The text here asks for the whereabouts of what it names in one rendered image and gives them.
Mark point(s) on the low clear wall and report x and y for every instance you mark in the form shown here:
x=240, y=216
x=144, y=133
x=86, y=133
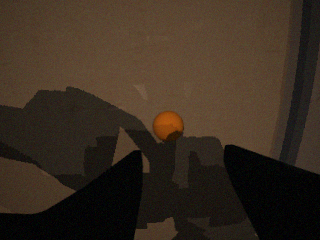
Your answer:
x=298, y=137

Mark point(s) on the dark brown ball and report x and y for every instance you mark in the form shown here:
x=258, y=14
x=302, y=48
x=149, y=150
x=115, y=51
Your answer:
x=168, y=126

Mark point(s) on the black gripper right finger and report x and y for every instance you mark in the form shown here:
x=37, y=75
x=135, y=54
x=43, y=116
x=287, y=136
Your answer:
x=282, y=201

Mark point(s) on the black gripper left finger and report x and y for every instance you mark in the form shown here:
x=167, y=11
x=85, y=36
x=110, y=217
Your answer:
x=105, y=209

